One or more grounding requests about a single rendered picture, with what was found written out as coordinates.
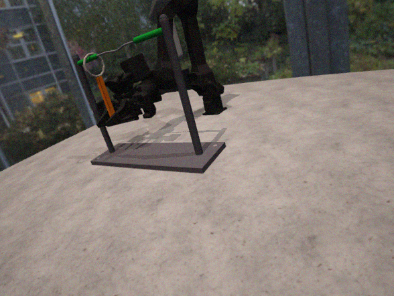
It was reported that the orange handle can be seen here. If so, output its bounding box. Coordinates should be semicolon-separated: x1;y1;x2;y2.
83;53;115;116

